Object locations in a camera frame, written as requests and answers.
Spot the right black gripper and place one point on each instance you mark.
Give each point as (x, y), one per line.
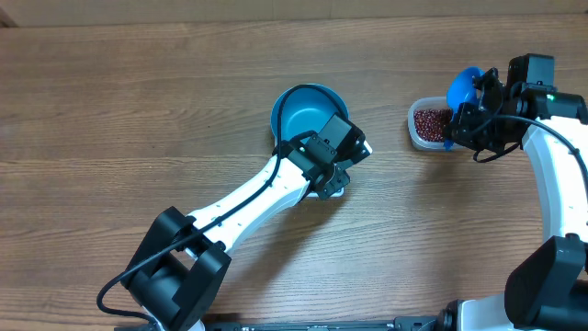
(462, 131)

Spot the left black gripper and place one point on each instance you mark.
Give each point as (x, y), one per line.
(340, 182)

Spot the white digital kitchen scale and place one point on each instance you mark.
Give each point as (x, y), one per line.
(364, 151)

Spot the blue plastic measuring scoop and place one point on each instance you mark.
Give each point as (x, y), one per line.
(462, 90)

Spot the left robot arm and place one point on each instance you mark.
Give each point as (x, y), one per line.
(179, 267)

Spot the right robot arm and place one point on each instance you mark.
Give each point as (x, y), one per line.
(527, 111)

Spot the teal metal bowl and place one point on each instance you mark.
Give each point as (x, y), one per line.
(306, 107)

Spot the red beans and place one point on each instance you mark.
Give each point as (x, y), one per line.
(430, 123)

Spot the clear plastic container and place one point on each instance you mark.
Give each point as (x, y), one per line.
(418, 143)

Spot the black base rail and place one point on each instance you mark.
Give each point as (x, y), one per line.
(312, 325)

